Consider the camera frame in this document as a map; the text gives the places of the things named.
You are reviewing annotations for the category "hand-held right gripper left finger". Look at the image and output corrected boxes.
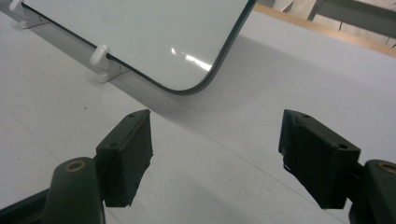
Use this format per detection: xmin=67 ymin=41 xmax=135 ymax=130
xmin=41 ymin=108 xmax=154 ymax=224

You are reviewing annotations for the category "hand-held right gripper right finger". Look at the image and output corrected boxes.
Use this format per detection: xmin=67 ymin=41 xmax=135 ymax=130
xmin=278 ymin=108 xmax=396 ymax=224

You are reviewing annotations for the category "white plastic whiteboard stand foot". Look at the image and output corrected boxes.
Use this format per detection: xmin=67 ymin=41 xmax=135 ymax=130
xmin=90 ymin=44 xmax=129 ymax=84
xmin=8 ymin=0 xmax=48 ymax=30

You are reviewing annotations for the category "small whiteboard with dark frame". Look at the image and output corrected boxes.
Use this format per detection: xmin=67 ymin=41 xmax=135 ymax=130
xmin=21 ymin=0 xmax=258 ymax=95

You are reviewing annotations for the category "grey metal frame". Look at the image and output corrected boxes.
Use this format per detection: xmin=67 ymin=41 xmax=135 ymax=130
xmin=306 ymin=0 xmax=396 ymax=40

